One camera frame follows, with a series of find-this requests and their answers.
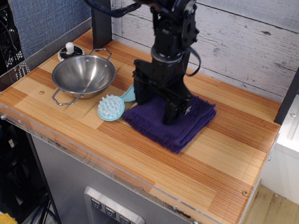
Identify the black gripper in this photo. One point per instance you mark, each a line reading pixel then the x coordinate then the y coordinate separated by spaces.
pixel 166 80

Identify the purple towel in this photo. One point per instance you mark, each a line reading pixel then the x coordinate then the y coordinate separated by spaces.
pixel 147 119

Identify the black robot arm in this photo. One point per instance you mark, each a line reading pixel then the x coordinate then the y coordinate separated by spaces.
pixel 175 31

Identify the teal scrub brush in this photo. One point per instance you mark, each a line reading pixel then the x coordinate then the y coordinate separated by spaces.
pixel 111 107

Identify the stainless steel cabinet front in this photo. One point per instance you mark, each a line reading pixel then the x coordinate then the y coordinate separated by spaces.
pixel 67 178

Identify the silver button control panel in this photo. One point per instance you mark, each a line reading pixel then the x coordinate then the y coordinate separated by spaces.
pixel 101 209

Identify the blue fabric partition panel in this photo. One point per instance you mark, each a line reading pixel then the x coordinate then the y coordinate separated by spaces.
pixel 40 22

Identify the white ribbed appliance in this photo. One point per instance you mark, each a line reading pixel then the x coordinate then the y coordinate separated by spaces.
pixel 280 173

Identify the black plastic crate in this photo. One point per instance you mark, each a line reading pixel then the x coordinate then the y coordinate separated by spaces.
pixel 10 46

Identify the clear acrylic edge guard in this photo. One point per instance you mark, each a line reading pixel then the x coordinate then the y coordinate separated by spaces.
pixel 211 181

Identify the yellow object at corner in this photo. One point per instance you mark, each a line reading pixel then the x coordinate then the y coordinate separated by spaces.
pixel 7 219

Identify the stainless steel bowl with handles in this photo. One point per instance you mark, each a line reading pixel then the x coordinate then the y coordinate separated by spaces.
pixel 83 76

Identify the dark left vertical post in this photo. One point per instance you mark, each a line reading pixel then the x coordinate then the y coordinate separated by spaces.
pixel 101 25

